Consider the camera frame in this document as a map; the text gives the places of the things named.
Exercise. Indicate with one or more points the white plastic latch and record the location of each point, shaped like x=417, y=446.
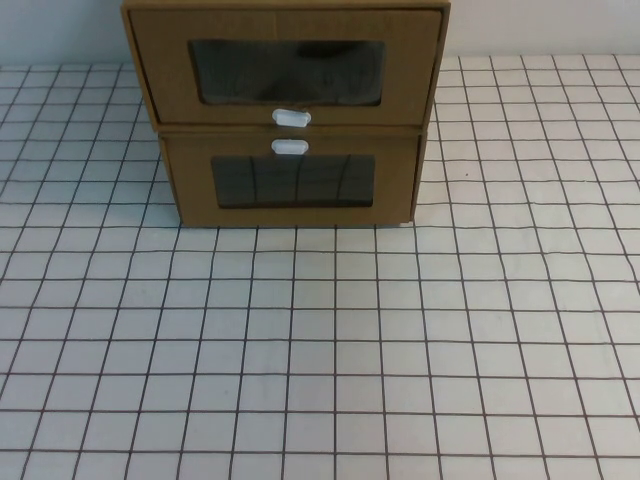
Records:
x=292, y=117
x=290, y=147

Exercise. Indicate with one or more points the white grid tablecloth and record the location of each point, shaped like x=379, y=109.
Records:
x=320, y=350

